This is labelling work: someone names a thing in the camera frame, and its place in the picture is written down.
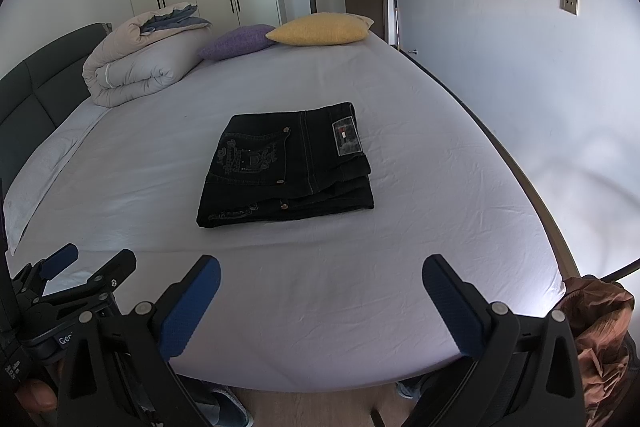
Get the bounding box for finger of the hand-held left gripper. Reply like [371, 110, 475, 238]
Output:
[42, 249, 137, 325]
[11, 243, 79, 303]

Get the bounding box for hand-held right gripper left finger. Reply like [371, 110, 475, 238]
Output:
[57, 254, 222, 427]

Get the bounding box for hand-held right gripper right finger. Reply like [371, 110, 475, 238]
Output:
[421, 254, 586, 427]

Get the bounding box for black denim pants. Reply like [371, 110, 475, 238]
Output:
[196, 103, 376, 229]

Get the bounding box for person's left hand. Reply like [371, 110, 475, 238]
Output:
[14, 379, 59, 413]

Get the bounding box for flat white pillow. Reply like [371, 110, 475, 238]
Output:
[2, 103, 111, 255]

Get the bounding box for grey slipper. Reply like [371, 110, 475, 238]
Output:
[395, 376, 431, 400]
[197, 384, 253, 427]

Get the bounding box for bed with white sheet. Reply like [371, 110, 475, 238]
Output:
[2, 27, 583, 393]

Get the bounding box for brown crumpled jacket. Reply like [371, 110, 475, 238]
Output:
[554, 276, 637, 413]

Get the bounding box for dark grey padded headboard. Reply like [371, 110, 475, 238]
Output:
[0, 23, 113, 202]

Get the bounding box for folded beige duvet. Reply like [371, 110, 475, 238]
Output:
[82, 2, 213, 108]

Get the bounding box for purple pillow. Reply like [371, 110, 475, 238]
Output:
[196, 24, 277, 61]

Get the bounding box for thin leaning stick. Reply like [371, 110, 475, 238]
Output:
[391, 0, 402, 50]

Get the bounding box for yellow pillow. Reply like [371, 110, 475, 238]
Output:
[265, 12, 375, 46]

